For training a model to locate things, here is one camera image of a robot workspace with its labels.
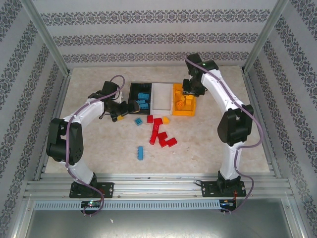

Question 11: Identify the black plastic container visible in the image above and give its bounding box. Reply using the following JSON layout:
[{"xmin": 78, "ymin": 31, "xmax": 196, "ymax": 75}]
[{"xmin": 128, "ymin": 82, "xmax": 153, "ymax": 115}]

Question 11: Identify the long red lego brick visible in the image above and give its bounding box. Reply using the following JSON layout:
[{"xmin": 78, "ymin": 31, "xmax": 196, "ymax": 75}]
[{"xmin": 149, "ymin": 123, "xmax": 161, "ymax": 145}]

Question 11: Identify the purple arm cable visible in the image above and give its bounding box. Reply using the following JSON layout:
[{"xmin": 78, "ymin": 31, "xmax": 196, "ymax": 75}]
[
  {"xmin": 64, "ymin": 75, "xmax": 126, "ymax": 217},
  {"xmin": 182, "ymin": 54, "xmax": 264, "ymax": 216}
]

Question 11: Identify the slotted grey cable duct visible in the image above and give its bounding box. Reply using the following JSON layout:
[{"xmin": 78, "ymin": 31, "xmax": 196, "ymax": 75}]
[{"xmin": 33, "ymin": 200, "xmax": 221, "ymax": 211}]

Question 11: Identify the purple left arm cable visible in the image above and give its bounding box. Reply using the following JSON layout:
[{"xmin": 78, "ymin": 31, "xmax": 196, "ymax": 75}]
[{"xmin": 64, "ymin": 75, "xmax": 126, "ymax": 217}]

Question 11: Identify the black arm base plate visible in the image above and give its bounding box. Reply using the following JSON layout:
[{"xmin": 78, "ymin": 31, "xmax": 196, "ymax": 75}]
[
  {"xmin": 201, "ymin": 180, "xmax": 246, "ymax": 198},
  {"xmin": 69, "ymin": 182, "xmax": 114, "ymax": 199}
]

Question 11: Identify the aluminium frame post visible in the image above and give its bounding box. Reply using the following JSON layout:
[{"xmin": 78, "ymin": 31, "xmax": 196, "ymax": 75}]
[
  {"xmin": 242, "ymin": 0, "xmax": 291, "ymax": 75},
  {"xmin": 21, "ymin": 0, "xmax": 73, "ymax": 76}
]

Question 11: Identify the aluminium mounting rail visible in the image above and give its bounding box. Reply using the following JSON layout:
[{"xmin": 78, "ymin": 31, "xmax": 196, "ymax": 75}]
[{"xmin": 23, "ymin": 173, "xmax": 294, "ymax": 199}]

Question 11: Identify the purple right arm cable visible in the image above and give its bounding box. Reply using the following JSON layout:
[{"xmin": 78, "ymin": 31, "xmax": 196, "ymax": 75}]
[{"xmin": 182, "ymin": 54, "xmax": 264, "ymax": 216}]

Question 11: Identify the aluminium side rail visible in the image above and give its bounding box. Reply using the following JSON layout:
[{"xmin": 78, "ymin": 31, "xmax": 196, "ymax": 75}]
[
  {"xmin": 242, "ymin": 70, "xmax": 283, "ymax": 179},
  {"xmin": 33, "ymin": 73, "xmax": 73, "ymax": 181}
]

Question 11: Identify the yellow plastic container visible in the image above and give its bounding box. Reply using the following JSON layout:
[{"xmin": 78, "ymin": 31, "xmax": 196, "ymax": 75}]
[{"xmin": 172, "ymin": 83, "xmax": 198, "ymax": 117}]

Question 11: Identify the grey metal panel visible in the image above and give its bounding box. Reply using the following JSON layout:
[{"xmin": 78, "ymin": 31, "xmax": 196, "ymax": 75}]
[{"xmin": 11, "ymin": 198, "xmax": 307, "ymax": 238}]

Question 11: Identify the white plastic container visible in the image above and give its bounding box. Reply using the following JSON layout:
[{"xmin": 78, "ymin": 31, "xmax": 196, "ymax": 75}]
[{"xmin": 151, "ymin": 83, "xmax": 174, "ymax": 116}]

